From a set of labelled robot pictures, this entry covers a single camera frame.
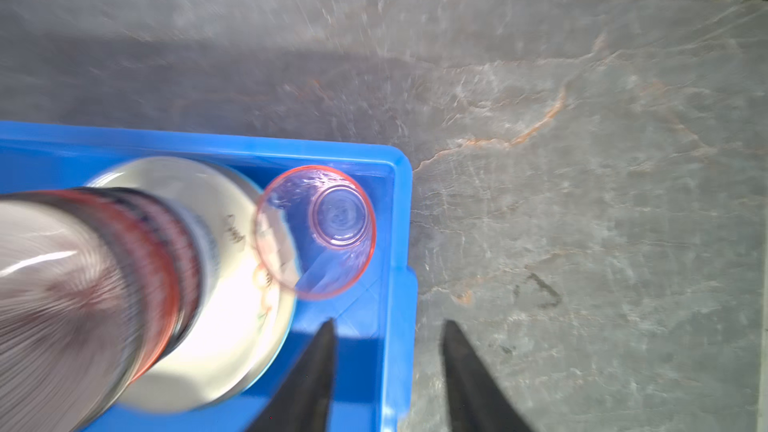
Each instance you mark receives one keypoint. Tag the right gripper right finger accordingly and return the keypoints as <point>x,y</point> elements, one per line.
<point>474,400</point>

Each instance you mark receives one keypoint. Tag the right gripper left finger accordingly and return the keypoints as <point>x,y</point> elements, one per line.
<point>302,402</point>

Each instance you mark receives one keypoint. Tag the cream painted plate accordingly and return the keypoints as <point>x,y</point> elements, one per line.
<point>246,315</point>

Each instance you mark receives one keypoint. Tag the pink glass cup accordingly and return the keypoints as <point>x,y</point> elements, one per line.
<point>314,231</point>

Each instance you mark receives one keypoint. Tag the purple striped bowl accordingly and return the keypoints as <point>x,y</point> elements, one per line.
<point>71,322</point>

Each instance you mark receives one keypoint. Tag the orange patterned bowl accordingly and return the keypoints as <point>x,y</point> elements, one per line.
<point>151,264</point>

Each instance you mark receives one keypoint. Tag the olive leaf pattern bowl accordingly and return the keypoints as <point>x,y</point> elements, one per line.
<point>47,197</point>

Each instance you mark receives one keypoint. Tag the blue plastic bin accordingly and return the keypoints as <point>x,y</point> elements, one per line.
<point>374,318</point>

